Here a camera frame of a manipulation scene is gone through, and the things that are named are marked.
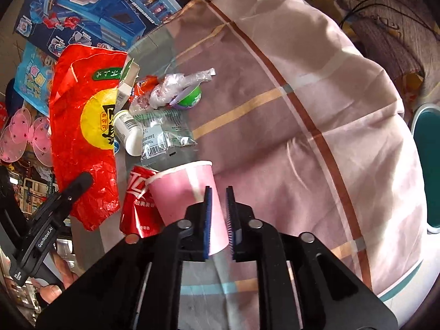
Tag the blue toy box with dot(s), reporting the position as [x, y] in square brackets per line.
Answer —
[96, 10]

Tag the clear barcode plastic packet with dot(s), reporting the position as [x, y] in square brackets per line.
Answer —
[161, 134]

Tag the pink toy butterfly wings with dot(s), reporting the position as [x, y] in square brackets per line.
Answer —
[20, 137]

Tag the grey brown cloth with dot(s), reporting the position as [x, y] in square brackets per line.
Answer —
[385, 24]

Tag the pink plaid cloth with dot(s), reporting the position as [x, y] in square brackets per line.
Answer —
[309, 75]

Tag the pink paper cup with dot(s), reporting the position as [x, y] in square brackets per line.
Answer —
[178, 189]

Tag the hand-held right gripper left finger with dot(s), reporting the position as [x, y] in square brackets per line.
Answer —
[207, 220]

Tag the orange snack packet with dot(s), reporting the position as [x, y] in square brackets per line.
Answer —
[141, 87]

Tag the teal plastic bin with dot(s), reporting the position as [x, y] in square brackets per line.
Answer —
[428, 151]

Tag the person's left hand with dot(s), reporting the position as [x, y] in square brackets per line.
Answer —
[67, 268]

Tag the crushed red drink can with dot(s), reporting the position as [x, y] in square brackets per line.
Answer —
[137, 209]

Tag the shelf of small toys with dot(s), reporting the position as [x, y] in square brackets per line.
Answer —
[34, 189]

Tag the white green cardboard box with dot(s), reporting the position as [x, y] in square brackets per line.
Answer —
[123, 99]

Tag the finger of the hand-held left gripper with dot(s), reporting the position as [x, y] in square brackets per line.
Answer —
[51, 216]

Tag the crumpled clear plastic wrap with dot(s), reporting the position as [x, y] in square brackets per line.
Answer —
[168, 86]

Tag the white pill bottle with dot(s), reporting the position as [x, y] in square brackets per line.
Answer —
[127, 127]

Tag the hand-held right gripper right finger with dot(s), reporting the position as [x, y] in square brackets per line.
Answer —
[231, 220]

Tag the light blue toy packet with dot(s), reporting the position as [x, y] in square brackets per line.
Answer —
[32, 75]

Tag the red plastic bag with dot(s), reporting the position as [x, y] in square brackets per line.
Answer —
[75, 86]

